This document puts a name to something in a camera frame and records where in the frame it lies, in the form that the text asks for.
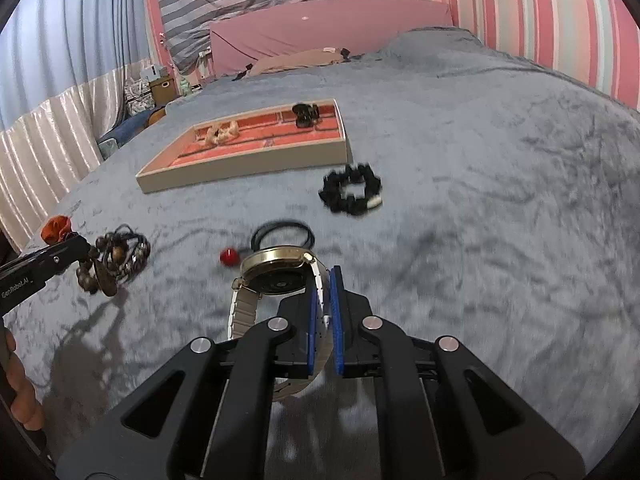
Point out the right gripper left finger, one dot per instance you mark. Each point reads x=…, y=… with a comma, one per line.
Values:
x=205, y=413

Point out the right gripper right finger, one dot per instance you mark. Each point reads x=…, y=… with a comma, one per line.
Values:
x=441, y=412

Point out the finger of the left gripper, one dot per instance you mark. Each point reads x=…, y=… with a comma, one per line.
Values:
x=63, y=254

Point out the orange red scrunchie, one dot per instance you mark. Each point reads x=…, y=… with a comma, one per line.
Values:
x=56, y=230

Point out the gold silver wrist watch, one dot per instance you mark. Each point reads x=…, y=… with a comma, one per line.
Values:
x=280, y=271

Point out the black hair tie red cherries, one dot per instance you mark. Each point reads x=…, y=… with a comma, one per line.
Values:
x=272, y=233

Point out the beige satin scrunchie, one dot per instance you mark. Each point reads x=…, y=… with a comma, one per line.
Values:
x=219, y=134

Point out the black hair claw clip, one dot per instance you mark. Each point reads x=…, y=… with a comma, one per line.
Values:
x=306, y=115

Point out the left hand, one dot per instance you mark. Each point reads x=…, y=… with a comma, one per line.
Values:
x=25, y=408

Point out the white shiny curtain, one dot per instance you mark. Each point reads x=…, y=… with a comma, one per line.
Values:
x=50, y=149

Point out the blue folded cloth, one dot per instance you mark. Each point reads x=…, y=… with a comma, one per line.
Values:
x=127, y=130

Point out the brown cardboard box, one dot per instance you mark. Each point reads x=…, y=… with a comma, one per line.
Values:
x=163, y=90

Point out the white tray brick-pattern liner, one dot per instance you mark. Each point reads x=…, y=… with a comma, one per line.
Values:
x=269, y=141

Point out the grey plush bed blanket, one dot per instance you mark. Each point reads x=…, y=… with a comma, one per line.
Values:
x=509, y=219

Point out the beige pillow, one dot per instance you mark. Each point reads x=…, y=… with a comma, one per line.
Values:
x=305, y=59

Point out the pink headboard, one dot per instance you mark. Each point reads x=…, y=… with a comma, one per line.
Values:
x=360, y=26

